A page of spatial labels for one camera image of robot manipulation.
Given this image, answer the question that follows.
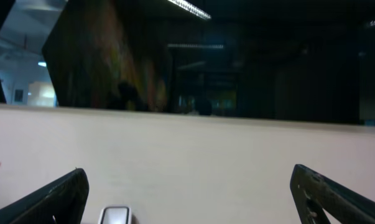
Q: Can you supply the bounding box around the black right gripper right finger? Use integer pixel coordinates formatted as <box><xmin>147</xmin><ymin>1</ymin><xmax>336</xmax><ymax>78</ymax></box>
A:
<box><xmin>290</xmin><ymin>164</ymin><xmax>375</xmax><ymax>224</ymax></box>

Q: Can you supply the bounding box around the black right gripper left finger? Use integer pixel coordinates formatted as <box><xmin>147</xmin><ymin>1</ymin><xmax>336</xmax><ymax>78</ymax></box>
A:
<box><xmin>0</xmin><ymin>168</ymin><xmax>90</xmax><ymax>223</ymax></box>

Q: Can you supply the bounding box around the white barcode scanner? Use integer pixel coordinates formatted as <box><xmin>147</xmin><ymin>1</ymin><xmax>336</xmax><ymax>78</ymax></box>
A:
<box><xmin>98</xmin><ymin>205</ymin><xmax>135</xmax><ymax>224</ymax></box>

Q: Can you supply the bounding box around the dark glass window pane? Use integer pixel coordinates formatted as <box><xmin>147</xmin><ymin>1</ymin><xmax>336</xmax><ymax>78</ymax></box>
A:
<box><xmin>0</xmin><ymin>0</ymin><xmax>375</xmax><ymax>126</ymax></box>

